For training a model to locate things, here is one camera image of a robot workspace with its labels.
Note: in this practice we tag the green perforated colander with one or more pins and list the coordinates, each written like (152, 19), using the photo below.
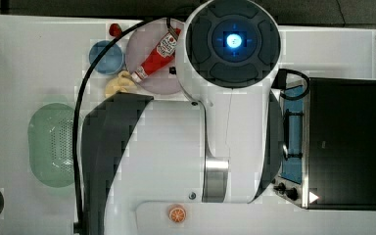
(50, 146)

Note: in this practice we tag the blue bowl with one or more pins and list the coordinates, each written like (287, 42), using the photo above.
(112, 62)

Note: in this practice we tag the red ketchup bottle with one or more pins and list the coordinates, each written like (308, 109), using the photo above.
(160, 56)

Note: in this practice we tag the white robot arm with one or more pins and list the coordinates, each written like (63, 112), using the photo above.
(209, 148)

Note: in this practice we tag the grey round plate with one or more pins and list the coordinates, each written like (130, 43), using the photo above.
(141, 43)

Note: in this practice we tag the orange slice toy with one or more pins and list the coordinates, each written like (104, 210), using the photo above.
(177, 213)

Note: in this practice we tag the yellow banana bunch toy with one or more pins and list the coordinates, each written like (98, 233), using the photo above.
(121, 83)

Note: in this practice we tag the red strawberry toy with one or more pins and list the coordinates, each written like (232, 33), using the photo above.
(115, 30)

